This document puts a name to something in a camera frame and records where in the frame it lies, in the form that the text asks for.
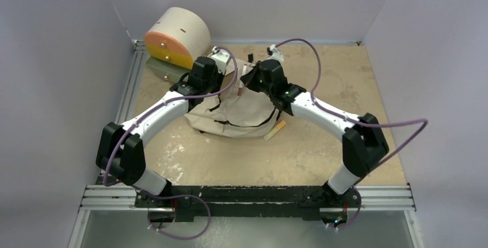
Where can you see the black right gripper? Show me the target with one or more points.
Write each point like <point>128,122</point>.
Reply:
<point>249,80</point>

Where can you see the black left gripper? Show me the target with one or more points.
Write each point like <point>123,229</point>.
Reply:
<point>220,79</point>

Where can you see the white brown marker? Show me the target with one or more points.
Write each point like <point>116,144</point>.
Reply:
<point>241,85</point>

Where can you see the beige canvas backpack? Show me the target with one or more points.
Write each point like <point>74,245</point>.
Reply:
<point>248,116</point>

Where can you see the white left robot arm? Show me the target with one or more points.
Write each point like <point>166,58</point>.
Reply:
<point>121,150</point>

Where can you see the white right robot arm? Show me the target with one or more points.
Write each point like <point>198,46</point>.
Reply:
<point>363,142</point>

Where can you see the round drawer cabinet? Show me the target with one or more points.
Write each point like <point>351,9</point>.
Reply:
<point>174,42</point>

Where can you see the yellow orange highlighter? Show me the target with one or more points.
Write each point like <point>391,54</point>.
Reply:
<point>274,130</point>

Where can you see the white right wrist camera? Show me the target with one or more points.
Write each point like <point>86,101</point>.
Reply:
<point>275,54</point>

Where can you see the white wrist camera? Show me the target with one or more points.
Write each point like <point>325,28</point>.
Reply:
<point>222,59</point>
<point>275,54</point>

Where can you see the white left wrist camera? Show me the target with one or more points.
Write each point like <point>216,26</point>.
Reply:
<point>222,59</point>

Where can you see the aluminium side rail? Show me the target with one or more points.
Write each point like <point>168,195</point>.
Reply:
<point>120,80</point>

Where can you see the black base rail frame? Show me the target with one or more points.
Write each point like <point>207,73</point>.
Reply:
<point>309,203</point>

